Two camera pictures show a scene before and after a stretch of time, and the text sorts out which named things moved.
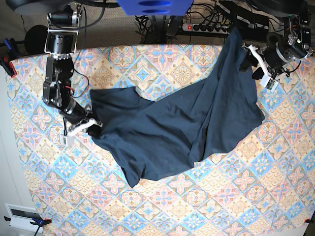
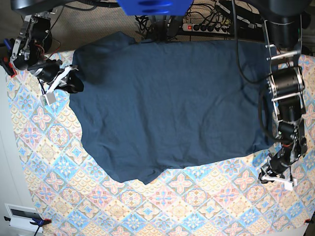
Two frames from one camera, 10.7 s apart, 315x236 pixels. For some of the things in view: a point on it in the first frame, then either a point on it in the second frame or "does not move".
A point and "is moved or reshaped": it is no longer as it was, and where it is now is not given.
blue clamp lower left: [39, 222] does not move
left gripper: [75, 113] -> [48, 73]
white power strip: [217, 29] does not move
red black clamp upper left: [8, 65] does not move
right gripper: [272, 56] -> [278, 162]
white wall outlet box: [21, 216] does not move
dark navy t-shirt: [148, 138] is moved or reshaped
